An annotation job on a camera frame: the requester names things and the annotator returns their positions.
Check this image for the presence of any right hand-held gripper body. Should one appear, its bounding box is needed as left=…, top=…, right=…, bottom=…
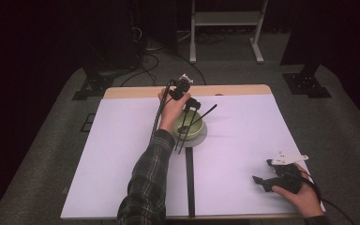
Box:
left=265, top=151, right=309, bottom=194

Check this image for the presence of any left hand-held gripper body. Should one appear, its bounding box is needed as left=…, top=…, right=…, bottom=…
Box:
left=168, top=73, right=195, bottom=102

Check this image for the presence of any green bowl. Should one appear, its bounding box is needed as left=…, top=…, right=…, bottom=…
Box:
left=172, top=111, right=204, bottom=142

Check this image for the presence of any person's left hand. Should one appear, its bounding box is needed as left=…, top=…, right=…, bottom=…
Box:
left=157, top=88, right=192, bottom=135

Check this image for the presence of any person's right hand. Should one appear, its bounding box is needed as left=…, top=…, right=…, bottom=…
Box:
left=270, top=162, right=324, bottom=218

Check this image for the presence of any black strip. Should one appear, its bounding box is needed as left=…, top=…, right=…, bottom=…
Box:
left=185, top=146, right=197, bottom=218

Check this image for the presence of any black stand base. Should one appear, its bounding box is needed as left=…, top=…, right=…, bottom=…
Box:
left=281, top=62, right=332, bottom=99
left=71, top=67, right=115, bottom=101

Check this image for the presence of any white metal stand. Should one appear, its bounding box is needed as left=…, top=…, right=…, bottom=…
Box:
left=188, top=0, right=269, bottom=65

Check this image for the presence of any dark equipment cabinet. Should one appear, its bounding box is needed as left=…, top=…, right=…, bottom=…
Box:
left=85, top=0, right=143, bottom=70

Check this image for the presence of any white table sheet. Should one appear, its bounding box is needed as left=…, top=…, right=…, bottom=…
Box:
left=60, top=94, right=326, bottom=218

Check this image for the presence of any black-handled spoon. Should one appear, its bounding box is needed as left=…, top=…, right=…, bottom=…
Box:
left=177, top=103, right=218, bottom=134

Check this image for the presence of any black floor cable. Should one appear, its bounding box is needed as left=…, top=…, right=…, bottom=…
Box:
left=168, top=51, right=207, bottom=86
left=120, top=52, right=160, bottom=87

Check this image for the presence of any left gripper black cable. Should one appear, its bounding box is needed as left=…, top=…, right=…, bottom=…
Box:
left=149, top=79, right=177, bottom=142

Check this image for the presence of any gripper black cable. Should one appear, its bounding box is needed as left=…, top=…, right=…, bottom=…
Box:
left=289, top=170, right=355, bottom=225
left=149, top=79, right=177, bottom=142

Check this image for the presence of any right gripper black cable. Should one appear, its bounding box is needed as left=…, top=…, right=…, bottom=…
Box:
left=289, top=170, right=355, bottom=225

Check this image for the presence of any black floor frame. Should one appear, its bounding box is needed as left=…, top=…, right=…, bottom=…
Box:
left=80, top=112, right=97, bottom=133

